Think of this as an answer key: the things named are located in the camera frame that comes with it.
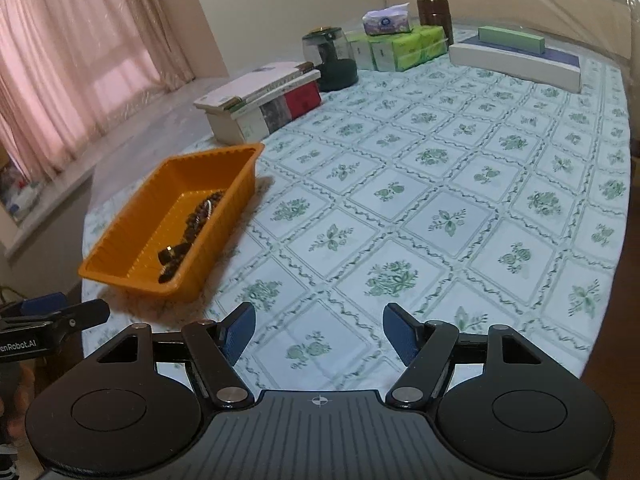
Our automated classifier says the orange plastic tray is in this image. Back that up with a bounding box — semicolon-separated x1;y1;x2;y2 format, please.
78;143;264;302

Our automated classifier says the black bead necklace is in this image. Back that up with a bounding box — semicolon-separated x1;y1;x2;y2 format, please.
182;188;227;246

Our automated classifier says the black wrist watch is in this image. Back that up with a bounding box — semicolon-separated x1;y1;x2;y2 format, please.
157;242;192;284

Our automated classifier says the green floral bed sheet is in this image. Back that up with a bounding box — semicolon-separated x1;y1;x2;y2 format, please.
82;55;630;391

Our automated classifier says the stack of books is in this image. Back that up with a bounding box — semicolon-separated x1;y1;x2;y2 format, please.
194;62;321;146

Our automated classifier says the pink curtain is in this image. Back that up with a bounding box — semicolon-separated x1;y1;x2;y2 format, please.
1;0;194;180

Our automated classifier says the green tissue pack bundle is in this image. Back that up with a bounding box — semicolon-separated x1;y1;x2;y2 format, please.
347;25;448;73

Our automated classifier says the long white flat box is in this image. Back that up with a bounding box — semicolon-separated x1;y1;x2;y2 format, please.
449;36;582;93

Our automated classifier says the glass jar dark green base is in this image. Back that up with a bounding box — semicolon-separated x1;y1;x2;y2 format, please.
302;26;358;92

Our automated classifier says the long green box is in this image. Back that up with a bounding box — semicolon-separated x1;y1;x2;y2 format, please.
477;26;546;55

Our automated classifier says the purple white tissue pack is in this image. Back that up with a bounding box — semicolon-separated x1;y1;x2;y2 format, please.
361;3;412;36

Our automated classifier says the dark brown box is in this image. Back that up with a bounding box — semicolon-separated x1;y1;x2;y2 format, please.
416;0;454;46

